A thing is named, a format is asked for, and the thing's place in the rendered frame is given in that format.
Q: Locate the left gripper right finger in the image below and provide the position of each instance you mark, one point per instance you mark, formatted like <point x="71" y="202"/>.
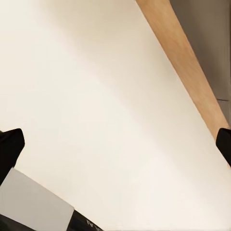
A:
<point x="223" y="142"/>

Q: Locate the cabinet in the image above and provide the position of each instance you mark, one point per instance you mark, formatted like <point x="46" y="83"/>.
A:
<point x="207" y="26"/>

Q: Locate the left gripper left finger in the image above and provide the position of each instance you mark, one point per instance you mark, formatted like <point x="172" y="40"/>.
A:
<point x="12" y="143"/>

